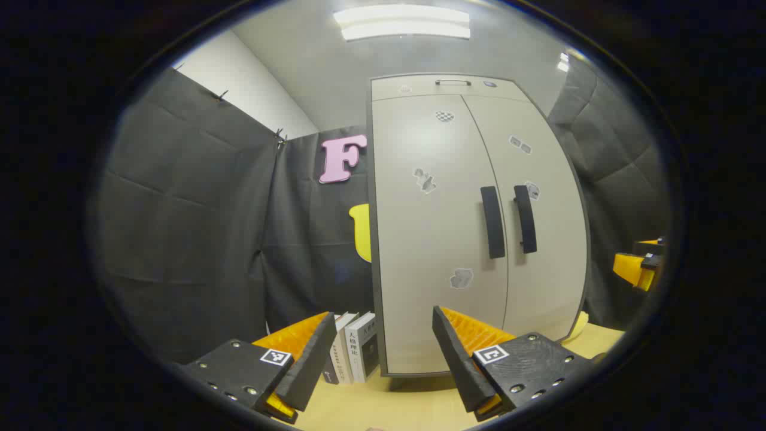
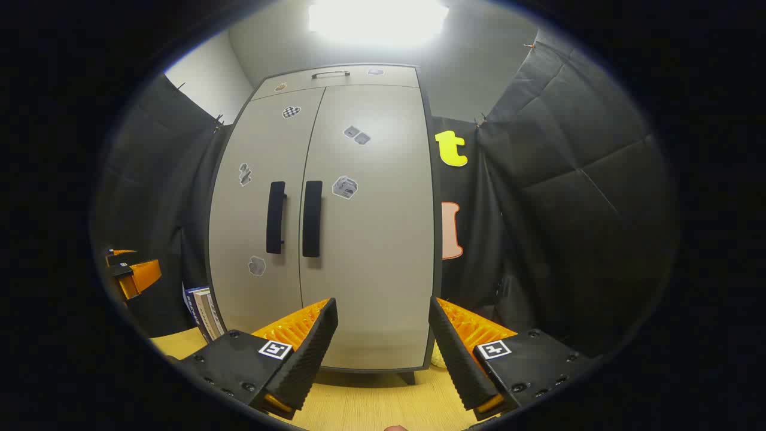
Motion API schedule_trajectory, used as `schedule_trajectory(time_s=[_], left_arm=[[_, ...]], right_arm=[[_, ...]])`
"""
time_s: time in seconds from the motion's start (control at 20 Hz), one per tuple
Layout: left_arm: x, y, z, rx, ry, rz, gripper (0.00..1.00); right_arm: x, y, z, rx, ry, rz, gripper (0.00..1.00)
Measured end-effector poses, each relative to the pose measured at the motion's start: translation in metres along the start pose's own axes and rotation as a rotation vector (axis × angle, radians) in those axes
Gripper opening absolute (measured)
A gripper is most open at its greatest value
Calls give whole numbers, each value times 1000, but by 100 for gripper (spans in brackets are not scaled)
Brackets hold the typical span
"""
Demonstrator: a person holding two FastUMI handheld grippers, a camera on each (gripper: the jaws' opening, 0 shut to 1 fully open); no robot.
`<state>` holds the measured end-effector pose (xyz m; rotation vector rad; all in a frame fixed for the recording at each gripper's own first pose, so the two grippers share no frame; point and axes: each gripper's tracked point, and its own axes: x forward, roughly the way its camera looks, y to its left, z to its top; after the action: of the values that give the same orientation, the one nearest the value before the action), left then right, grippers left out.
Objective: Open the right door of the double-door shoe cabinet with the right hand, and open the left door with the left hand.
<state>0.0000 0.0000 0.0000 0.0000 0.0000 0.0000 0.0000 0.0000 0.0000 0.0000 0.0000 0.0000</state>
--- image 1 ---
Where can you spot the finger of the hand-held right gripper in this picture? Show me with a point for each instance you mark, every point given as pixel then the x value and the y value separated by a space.
pixel 628 268

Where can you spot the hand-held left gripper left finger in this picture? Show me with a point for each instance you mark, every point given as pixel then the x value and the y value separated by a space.
pixel 311 365

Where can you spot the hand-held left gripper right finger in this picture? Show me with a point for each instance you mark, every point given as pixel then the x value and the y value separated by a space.
pixel 458 365

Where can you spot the grey cabinet door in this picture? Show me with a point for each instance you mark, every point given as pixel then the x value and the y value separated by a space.
pixel 419 239
pixel 550 239

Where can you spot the grey double-door shoe cabinet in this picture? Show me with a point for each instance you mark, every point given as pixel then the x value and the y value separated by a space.
pixel 419 88

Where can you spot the dark book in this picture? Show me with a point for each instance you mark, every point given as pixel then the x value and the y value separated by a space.
pixel 330 377

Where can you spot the white book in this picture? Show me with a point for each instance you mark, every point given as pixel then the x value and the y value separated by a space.
pixel 341 359
pixel 362 350

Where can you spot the black backdrop cloth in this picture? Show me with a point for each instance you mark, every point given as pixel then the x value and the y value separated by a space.
pixel 191 227
pixel 622 179

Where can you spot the small ceiling light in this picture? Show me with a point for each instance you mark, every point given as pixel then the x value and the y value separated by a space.
pixel 562 61

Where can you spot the large ceiling light panel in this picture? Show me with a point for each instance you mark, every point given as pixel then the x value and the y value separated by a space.
pixel 401 23

